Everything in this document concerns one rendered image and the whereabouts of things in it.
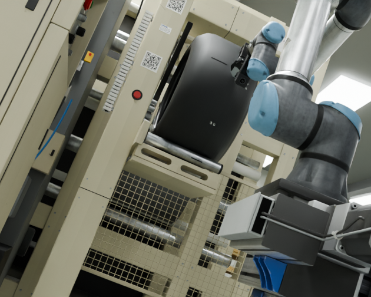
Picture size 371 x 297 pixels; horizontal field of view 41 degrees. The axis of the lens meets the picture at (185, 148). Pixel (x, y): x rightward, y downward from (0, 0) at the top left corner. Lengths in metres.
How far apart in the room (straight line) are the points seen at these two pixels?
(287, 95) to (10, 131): 0.64
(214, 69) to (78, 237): 0.84
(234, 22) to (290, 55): 1.40
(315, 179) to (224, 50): 1.05
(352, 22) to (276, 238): 0.80
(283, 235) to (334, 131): 0.42
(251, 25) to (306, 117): 1.53
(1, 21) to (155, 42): 1.01
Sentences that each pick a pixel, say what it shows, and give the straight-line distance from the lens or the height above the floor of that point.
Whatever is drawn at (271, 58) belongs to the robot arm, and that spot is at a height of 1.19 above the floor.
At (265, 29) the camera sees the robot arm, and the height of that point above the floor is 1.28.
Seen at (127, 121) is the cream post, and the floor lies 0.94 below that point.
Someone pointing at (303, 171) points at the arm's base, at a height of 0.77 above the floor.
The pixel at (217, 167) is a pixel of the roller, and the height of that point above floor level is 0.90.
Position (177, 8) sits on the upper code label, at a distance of 2.25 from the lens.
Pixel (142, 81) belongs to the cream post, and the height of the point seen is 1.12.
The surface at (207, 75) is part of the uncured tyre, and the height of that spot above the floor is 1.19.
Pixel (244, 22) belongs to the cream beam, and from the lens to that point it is 2.62.
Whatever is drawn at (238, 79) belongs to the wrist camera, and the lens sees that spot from 1.82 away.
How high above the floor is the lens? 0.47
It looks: 13 degrees up
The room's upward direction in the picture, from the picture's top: 22 degrees clockwise
